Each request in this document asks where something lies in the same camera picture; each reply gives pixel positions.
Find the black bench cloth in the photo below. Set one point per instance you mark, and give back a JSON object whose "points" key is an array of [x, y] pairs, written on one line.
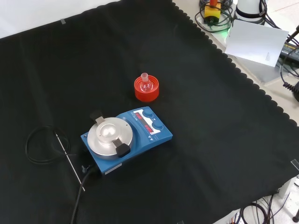
{"points": [[70, 70]]}

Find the clear round-bottom flask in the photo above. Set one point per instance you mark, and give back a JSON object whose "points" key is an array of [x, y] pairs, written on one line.
{"points": [[145, 84]]}

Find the clear cloth clamp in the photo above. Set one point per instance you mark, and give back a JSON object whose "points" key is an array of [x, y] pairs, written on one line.
{"points": [[295, 164]]}

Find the small grey cloth clip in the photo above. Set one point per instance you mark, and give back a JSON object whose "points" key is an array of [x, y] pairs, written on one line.
{"points": [[62, 21]]}

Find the yellow stop button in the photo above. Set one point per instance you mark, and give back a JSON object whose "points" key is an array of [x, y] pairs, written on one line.
{"points": [[212, 11]]}

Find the pale white board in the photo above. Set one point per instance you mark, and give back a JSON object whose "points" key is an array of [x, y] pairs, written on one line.
{"points": [[254, 42]]}

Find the thin steel probe rod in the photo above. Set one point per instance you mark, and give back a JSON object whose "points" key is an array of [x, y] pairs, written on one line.
{"points": [[70, 161]]}

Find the grey base plate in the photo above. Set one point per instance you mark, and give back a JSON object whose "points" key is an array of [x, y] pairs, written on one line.
{"points": [[257, 70]]}

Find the blue-base heater with steel top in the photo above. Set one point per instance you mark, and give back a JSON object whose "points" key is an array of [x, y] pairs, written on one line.
{"points": [[144, 130]]}

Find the black power adapter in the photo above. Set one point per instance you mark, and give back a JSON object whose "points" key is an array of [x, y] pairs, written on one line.
{"points": [[289, 50]]}

